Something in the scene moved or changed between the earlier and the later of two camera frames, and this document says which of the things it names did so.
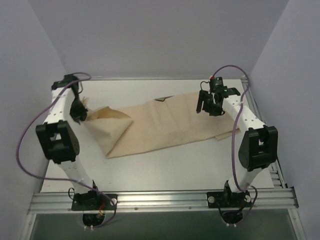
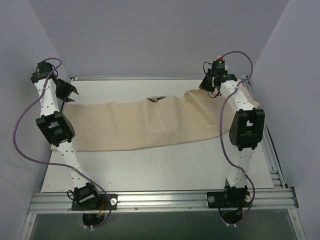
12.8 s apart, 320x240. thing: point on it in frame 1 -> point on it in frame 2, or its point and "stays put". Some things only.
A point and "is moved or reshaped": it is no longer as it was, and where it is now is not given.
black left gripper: [78, 113] -> [63, 88]
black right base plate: [223, 199] stays put
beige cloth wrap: [160, 123] is moved or reshaped
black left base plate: [92, 200] stays put
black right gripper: [206, 104] -> [207, 82]
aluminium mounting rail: [58, 202] stays put
